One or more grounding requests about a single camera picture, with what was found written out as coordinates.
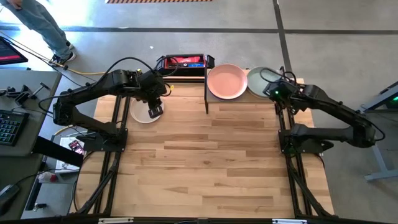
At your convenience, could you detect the white paper sheet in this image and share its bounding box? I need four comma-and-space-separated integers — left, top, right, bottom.
55, 136, 82, 174

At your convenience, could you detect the tan coiled hose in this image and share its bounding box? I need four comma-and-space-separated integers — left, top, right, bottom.
53, 123, 91, 138

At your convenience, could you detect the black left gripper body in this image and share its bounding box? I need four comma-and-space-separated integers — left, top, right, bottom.
143, 90, 165, 109

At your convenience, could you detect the white plate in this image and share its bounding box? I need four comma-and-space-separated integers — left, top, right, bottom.
129, 96, 165, 124

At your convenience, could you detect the black aluminium table frame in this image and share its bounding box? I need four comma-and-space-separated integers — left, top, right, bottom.
0, 76, 398, 224

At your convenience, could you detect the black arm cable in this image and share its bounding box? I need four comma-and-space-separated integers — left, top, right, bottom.
102, 55, 175, 97
259, 67, 298, 84

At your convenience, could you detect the white bottle with red cap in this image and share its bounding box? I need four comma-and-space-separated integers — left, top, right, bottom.
37, 171, 58, 184

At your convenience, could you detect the yellow power cable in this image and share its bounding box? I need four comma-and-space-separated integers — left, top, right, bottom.
0, 30, 108, 77

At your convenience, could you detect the black desk monitor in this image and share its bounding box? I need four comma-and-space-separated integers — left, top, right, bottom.
0, 36, 29, 65

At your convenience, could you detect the grey desk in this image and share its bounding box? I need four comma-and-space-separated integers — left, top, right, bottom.
0, 68, 63, 224

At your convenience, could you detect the person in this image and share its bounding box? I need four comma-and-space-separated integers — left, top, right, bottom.
0, 0, 77, 66

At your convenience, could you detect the black device with green light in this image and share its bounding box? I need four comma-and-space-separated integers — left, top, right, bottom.
379, 81, 398, 110

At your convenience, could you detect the white label strip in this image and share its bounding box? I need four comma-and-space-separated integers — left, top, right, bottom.
98, 217, 134, 224
272, 218, 308, 224

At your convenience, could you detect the black flat panel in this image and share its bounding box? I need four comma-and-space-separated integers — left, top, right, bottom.
32, 136, 85, 168

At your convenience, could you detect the terracotta orange plate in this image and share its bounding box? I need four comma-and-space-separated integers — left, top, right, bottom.
206, 63, 249, 101

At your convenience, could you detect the black computer mouse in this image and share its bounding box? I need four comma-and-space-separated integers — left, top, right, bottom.
0, 183, 20, 215

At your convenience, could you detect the sage green plate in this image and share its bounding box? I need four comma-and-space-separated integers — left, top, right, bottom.
247, 66, 280, 99

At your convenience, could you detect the smartphone with pink screen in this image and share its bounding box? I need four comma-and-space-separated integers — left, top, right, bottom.
68, 139, 85, 155

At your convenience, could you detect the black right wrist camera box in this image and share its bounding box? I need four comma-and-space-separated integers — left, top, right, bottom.
279, 78, 299, 90

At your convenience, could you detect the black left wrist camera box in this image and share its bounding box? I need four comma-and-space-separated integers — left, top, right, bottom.
140, 70, 168, 94

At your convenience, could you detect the black backlit keyboard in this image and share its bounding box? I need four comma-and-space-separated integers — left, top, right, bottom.
0, 109, 30, 147

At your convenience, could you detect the black clamp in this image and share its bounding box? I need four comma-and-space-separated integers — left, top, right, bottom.
5, 84, 32, 105

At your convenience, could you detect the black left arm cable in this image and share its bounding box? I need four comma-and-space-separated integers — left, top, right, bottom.
102, 55, 175, 97

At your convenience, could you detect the black dish rack frame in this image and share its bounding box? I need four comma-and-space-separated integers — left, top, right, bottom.
204, 68, 289, 114

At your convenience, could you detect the grey metal cart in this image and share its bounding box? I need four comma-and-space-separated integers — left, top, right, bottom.
360, 81, 398, 182

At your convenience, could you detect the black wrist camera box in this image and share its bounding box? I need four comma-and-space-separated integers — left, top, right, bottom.
140, 70, 168, 94
279, 78, 299, 90

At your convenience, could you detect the red and black power station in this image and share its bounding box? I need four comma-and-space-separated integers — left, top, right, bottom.
155, 53, 216, 77

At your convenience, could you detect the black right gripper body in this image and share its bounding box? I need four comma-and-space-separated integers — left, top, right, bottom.
272, 88, 301, 106

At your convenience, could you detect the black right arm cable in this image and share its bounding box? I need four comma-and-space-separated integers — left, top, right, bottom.
259, 67, 298, 84

